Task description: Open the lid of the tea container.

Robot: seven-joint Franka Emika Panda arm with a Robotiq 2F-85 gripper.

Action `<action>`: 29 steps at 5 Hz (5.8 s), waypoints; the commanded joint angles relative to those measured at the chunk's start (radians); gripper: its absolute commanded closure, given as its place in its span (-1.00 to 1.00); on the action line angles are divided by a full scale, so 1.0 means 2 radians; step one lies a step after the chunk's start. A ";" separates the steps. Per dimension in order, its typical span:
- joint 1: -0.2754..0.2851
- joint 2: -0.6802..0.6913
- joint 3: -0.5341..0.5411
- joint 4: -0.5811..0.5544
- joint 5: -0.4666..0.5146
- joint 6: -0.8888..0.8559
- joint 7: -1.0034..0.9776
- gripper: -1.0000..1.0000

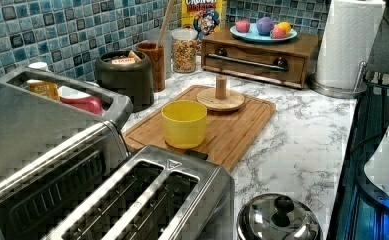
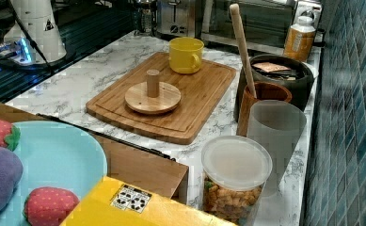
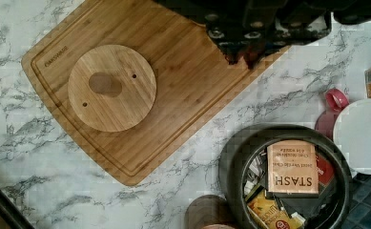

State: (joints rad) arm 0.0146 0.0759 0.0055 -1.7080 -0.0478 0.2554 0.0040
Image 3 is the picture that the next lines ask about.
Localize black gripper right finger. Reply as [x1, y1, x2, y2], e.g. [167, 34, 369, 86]
[248, 0, 371, 69]

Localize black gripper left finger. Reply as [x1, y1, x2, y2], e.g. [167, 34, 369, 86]
[154, 0, 278, 65]

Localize round wooden lid with knob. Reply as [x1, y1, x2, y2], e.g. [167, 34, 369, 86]
[68, 45, 156, 133]

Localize black round tea container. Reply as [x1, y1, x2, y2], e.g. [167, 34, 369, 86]
[218, 123, 352, 229]

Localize Stash tea bag packet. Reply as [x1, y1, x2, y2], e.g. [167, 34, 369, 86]
[267, 140, 319, 195]

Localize red tea bag packet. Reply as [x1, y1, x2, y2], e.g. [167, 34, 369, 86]
[316, 154, 334, 186]

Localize yellow tea bag packet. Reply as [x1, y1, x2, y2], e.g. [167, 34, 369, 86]
[247, 190, 305, 229]

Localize bamboo cutting board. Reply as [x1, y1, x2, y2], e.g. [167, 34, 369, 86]
[22, 0, 280, 186]

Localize pink mug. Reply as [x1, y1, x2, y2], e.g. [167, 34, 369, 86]
[315, 88, 349, 139]

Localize white round plate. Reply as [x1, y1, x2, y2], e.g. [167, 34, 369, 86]
[333, 98, 371, 175]

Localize dark wooden cylinder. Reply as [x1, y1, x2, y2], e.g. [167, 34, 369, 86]
[185, 195, 237, 229]

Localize dark blue tiled mat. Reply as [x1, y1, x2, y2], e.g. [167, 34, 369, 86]
[341, 174, 371, 229]

